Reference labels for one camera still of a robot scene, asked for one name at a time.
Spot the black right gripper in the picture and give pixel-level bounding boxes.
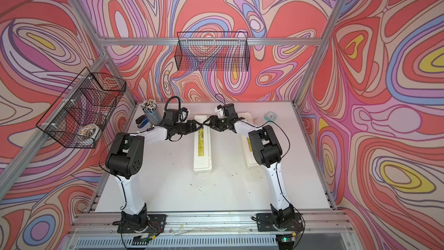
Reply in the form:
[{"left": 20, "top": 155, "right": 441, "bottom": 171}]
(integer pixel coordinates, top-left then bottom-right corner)
[{"left": 203, "top": 116, "right": 229, "bottom": 132}]

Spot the black wire basket left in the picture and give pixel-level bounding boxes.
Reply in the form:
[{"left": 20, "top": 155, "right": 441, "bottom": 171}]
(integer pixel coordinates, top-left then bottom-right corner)
[{"left": 36, "top": 68, "right": 127, "bottom": 149}]

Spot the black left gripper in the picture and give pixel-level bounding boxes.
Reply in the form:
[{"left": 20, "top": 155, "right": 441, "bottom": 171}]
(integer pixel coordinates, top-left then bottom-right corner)
[{"left": 173, "top": 120, "right": 202, "bottom": 136}]

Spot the aluminium front rail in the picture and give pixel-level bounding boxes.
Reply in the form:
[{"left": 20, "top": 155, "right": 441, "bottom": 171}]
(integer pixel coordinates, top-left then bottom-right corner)
[{"left": 60, "top": 209, "right": 363, "bottom": 250}]

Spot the black wire basket back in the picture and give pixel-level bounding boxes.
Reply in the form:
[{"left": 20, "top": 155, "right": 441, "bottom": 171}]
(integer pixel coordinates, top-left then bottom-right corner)
[{"left": 174, "top": 31, "right": 250, "bottom": 72}]

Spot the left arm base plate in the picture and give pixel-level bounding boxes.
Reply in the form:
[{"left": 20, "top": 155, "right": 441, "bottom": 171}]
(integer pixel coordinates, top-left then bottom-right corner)
[{"left": 113, "top": 214, "right": 167, "bottom": 235}]

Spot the black wire basket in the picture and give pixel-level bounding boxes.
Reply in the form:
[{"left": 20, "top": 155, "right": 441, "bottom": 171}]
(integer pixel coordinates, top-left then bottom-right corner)
[
  {"left": 36, "top": 68, "right": 127, "bottom": 149},
  {"left": 174, "top": 31, "right": 250, "bottom": 72}
]

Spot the cream plastic wrap dispenser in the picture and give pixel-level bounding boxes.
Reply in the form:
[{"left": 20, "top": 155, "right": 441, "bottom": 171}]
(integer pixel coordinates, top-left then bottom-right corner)
[{"left": 193, "top": 115, "right": 212, "bottom": 174}]

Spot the tape roll in basket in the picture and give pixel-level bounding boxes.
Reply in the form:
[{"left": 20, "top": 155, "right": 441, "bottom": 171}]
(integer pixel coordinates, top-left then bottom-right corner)
[{"left": 77, "top": 124, "right": 99, "bottom": 144}]

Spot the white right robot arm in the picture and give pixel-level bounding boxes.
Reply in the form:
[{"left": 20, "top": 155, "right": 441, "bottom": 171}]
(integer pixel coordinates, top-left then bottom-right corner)
[{"left": 198, "top": 104, "right": 305, "bottom": 231}]

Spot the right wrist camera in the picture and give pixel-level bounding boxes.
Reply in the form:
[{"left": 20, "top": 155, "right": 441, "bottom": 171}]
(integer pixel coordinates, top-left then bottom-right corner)
[{"left": 216, "top": 104, "right": 233, "bottom": 119}]

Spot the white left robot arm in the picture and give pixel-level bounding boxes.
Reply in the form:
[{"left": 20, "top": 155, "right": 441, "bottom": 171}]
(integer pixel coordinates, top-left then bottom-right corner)
[{"left": 105, "top": 120, "right": 203, "bottom": 233}]

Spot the cup of pencils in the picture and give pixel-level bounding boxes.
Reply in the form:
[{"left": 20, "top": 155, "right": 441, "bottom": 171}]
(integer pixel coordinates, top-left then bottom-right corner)
[{"left": 141, "top": 99, "right": 162, "bottom": 125}]

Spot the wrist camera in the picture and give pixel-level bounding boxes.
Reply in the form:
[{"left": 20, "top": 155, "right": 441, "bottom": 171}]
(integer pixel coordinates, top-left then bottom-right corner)
[
  {"left": 163, "top": 108, "right": 188, "bottom": 126},
  {"left": 216, "top": 104, "right": 233, "bottom": 119}
]

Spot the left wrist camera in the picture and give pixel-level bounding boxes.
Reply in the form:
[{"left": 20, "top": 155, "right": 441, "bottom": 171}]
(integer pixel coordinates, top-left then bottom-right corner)
[{"left": 163, "top": 108, "right": 188, "bottom": 126}]

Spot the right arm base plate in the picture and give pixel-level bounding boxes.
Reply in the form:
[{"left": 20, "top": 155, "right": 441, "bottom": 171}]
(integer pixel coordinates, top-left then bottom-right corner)
[{"left": 252, "top": 213, "right": 305, "bottom": 233}]

